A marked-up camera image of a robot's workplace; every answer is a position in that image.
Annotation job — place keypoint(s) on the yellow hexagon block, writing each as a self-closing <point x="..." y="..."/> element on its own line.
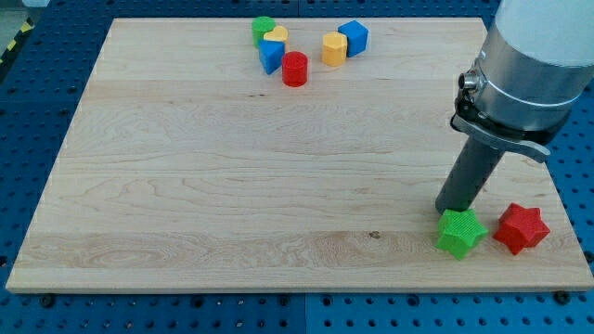
<point x="334" y="49"/>

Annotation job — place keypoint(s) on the green cylinder block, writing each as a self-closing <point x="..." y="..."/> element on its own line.
<point x="260" y="26"/>

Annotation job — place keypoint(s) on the red cylinder block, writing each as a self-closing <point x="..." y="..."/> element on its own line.
<point x="294" y="69"/>

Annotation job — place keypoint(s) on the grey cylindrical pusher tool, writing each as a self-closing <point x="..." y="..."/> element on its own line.
<point x="475" y="163"/>

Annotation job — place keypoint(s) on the blue angular block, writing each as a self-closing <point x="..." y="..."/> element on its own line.
<point x="271" y="54"/>

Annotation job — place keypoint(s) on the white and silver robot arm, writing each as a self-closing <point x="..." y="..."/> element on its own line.
<point x="535" y="61"/>

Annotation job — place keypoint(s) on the green star block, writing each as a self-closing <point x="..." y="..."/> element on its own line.
<point x="459" y="232"/>

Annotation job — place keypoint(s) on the yellow heart block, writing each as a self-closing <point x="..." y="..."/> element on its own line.
<point x="278" y="34"/>

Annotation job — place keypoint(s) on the red star block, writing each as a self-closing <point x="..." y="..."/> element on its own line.
<point x="520" y="228"/>

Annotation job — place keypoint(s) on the blue cube block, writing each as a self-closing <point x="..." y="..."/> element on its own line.
<point x="357" y="37"/>

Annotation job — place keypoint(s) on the light wooden board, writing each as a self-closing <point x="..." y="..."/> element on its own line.
<point x="187" y="169"/>

